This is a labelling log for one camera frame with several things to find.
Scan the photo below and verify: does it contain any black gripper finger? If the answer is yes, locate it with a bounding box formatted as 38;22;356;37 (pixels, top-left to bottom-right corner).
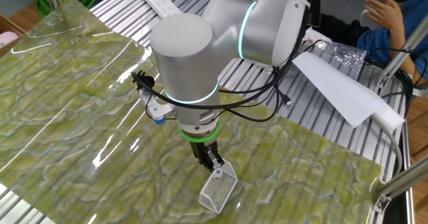
207;148;225;170
197;152;217;173

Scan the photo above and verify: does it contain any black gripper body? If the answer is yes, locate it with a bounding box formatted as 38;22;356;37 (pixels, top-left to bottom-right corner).
189;139;219;160

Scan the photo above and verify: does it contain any bystander left forearm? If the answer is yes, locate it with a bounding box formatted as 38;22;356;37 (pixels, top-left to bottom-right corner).
387;26;427;86

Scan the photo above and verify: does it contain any white mesh miniature goal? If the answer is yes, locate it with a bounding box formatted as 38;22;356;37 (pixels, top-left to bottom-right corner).
198;160;239;215

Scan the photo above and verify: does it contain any bystander left hand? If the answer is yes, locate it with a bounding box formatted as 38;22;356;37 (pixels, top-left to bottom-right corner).
362;0;404;31

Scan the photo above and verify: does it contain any white paper sheet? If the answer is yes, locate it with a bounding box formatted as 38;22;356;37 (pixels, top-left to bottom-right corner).
291;51;389;128

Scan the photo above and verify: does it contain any green marble pattern mat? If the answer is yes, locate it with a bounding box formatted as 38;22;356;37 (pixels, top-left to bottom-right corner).
0;0;384;224

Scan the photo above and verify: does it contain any white power strip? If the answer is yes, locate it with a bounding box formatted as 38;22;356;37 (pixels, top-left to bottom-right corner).
140;0;183;19

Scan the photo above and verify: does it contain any white cloth wad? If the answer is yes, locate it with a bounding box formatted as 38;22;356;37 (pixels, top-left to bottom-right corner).
304;27;324;44

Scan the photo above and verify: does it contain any clear plastic bag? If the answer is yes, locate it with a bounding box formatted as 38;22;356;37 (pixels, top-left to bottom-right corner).
314;39;367;73

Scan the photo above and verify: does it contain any black laptop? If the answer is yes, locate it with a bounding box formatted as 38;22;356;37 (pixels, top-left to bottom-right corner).
306;0;322;27

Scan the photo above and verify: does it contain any white foam block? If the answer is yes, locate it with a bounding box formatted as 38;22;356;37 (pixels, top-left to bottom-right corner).
369;100;406;132

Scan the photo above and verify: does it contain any person in blue shirt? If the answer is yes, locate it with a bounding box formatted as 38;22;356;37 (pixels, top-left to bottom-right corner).
356;0;428;81

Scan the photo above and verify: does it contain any pink soft item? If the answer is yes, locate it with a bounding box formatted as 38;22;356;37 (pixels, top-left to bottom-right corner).
0;31;20;49

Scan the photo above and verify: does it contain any brown cardboard box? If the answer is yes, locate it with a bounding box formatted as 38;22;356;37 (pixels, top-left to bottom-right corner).
0;13;27;60

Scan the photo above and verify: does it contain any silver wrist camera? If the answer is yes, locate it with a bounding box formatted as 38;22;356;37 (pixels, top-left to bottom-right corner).
138;86;174;126

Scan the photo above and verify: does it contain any black camera cable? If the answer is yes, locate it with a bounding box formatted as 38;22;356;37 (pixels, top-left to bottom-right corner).
130;0;320;123

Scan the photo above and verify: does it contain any black USB cable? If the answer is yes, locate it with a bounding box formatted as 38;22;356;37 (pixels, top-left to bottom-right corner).
274;39;322;106

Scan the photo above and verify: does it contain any grey flexible hose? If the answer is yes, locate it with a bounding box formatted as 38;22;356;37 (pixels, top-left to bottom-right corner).
370;115;404;180

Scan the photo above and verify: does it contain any black cable bundle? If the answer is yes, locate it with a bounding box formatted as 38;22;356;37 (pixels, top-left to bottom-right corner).
364;46;428;118

